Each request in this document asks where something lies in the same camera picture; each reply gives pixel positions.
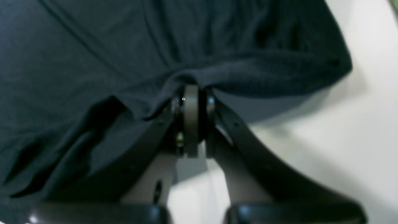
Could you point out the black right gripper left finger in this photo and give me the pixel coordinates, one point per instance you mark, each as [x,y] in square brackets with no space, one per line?
[132,190]

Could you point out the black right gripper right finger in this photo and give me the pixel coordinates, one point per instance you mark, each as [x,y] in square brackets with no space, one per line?
[262,188]

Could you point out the dark navy long-sleeve T-shirt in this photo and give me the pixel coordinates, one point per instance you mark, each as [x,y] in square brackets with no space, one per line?
[80,78]

